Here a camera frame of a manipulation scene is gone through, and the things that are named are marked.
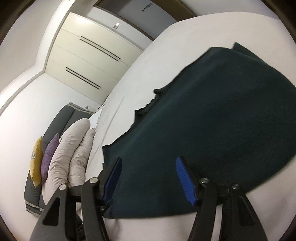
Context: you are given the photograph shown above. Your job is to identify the dark green knit garment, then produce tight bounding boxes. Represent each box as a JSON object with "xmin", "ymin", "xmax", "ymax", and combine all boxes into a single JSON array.
[{"xmin": 102, "ymin": 44, "xmax": 295, "ymax": 219}]

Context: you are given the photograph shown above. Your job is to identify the large beige pillow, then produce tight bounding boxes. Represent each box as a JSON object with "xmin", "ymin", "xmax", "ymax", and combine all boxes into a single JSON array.
[{"xmin": 42, "ymin": 118, "xmax": 90, "ymax": 204}]

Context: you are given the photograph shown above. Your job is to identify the white bed sheet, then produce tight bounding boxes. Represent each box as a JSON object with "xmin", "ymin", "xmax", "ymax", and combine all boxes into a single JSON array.
[{"xmin": 86, "ymin": 12, "xmax": 295, "ymax": 240}]

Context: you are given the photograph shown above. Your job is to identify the yellow cushion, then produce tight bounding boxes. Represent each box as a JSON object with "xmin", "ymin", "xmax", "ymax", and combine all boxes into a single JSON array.
[{"xmin": 30, "ymin": 137, "xmax": 43, "ymax": 188}]

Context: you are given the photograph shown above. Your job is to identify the purple cushion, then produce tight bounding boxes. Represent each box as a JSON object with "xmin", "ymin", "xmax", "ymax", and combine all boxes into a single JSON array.
[{"xmin": 41, "ymin": 133, "xmax": 60, "ymax": 184}]

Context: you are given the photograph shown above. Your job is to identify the white pillow at headboard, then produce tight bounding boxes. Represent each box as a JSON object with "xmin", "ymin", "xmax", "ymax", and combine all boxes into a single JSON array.
[{"xmin": 89, "ymin": 108, "xmax": 102, "ymax": 128}]

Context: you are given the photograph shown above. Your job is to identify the dark grey upholstered headboard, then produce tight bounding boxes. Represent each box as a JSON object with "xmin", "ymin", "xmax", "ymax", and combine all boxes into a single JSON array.
[{"xmin": 24, "ymin": 102, "xmax": 98, "ymax": 217}]

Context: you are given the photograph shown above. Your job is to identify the grey door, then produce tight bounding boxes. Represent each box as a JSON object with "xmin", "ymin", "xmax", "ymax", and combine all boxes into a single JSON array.
[{"xmin": 94, "ymin": 0, "xmax": 196, "ymax": 40}]

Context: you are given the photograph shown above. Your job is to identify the cream wardrobe with dark handles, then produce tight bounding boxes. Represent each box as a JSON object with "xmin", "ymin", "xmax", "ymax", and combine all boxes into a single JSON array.
[{"xmin": 45, "ymin": 13, "xmax": 142, "ymax": 104}]

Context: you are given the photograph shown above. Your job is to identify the wall light switch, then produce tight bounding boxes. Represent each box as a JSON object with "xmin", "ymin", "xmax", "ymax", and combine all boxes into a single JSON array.
[{"xmin": 112, "ymin": 23, "xmax": 120, "ymax": 30}]

